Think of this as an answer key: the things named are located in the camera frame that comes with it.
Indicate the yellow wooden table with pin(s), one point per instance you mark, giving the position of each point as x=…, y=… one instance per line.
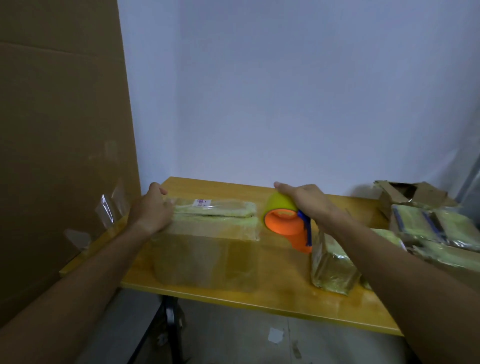
x=285, y=277

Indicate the black metal table leg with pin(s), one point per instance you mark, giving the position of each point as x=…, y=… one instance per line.
x=173, y=330

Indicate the orange dispenser with yellow tape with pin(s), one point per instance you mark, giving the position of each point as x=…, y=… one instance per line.
x=285, y=225

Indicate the taped box with blue stripe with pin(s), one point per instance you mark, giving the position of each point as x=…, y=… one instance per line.
x=412, y=223

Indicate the row of cardboard boxes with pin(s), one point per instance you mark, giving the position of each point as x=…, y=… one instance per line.
x=431, y=193

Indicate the person's left hand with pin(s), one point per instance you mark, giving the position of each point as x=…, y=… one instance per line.
x=153, y=213

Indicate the small box with 031 label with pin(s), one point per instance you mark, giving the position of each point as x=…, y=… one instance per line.
x=388, y=236

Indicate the large pink label cardboard box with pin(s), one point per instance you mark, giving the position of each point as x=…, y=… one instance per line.
x=202, y=258

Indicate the person's left forearm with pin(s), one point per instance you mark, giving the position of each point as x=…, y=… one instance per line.
x=67, y=292

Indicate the large brown cardboard sheet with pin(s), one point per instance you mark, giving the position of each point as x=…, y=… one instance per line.
x=60, y=150

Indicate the person's right hand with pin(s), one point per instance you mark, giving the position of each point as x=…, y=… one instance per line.
x=315, y=206

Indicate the taped box with label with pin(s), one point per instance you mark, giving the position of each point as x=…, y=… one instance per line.
x=333, y=270

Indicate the person's right forearm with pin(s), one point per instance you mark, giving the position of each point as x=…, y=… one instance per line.
x=412, y=292

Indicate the white paper scrap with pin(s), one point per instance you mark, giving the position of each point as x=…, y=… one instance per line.
x=276, y=335

